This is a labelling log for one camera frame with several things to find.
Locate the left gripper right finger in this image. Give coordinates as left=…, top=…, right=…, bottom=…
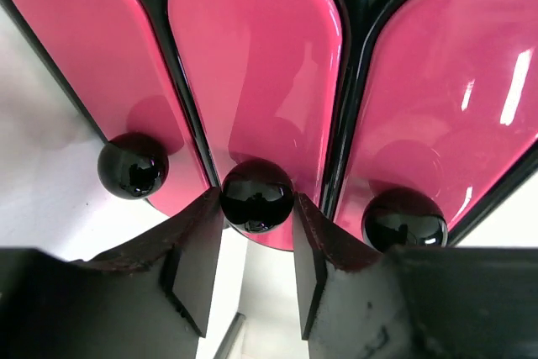
left=293, top=193, right=537, bottom=358

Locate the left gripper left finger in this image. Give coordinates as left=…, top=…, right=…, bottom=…
left=1, top=187, right=224, bottom=358

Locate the black drawer organizer case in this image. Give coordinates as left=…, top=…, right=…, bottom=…
left=1, top=0, right=537, bottom=251

